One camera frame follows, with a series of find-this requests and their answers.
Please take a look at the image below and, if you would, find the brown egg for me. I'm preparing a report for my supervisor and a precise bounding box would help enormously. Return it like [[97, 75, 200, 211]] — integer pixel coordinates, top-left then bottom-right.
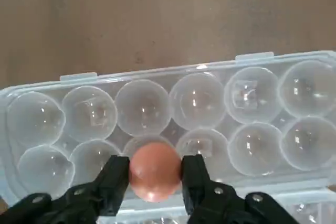
[[130, 144, 183, 203]]

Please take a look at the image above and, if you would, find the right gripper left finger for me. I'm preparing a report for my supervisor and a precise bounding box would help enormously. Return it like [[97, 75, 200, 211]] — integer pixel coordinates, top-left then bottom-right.
[[2, 155, 131, 224]]

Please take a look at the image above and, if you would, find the transparent twelve-slot egg tray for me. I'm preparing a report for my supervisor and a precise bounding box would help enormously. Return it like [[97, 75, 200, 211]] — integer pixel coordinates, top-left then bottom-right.
[[0, 50, 336, 224]]

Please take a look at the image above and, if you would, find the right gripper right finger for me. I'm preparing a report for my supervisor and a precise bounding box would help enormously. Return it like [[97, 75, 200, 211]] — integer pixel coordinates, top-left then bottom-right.
[[179, 155, 299, 224]]

